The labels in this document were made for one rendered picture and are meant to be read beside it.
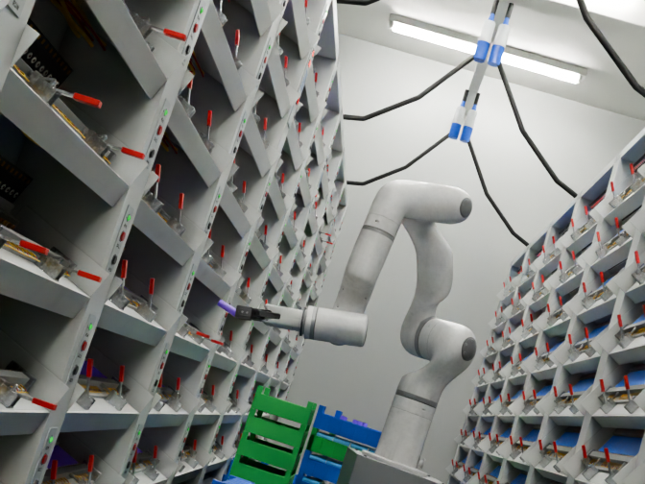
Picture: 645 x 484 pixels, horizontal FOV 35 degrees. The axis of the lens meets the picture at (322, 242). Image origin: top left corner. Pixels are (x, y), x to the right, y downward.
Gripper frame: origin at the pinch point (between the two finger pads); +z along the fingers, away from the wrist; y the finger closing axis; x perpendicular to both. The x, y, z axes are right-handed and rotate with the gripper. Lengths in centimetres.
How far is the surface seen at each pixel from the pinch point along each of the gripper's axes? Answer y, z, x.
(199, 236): 23.2, 10.6, -14.3
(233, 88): 36, 6, -47
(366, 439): -95, -36, 29
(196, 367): -47, 18, 14
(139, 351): 22.9, 19.8, 14.5
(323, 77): -117, 0, -104
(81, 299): 97, 14, 10
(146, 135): 93, 10, -20
